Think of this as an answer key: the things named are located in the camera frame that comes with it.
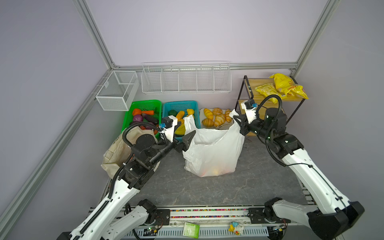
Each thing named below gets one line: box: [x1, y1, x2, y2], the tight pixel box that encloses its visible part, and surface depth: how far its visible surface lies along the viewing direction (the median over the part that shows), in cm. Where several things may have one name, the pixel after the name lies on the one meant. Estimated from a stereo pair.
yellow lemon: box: [186, 108, 195, 116], surface depth 118 cm
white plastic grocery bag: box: [182, 109, 245, 178], surface depth 76 cm
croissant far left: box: [203, 108, 214, 120], surface depth 118 cm
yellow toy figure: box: [228, 221, 244, 236], surface depth 69 cm
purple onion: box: [133, 114, 143, 122], surface depth 111 cm
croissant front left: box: [201, 118, 215, 128], surface depth 111 cm
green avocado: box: [168, 109, 178, 117], surface depth 116 cm
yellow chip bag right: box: [269, 73, 309, 99], surface depth 77 cm
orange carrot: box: [141, 110, 155, 115], surface depth 118 cm
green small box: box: [182, 222, 200, 239], surface depth 70 cm
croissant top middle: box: [212, 107, 223, 116], surface depth 118 cm
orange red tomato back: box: [133, 108, 142, 116], surface depth 116 cm
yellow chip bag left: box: [255, 83, 287, 104], surface depth 79 cm
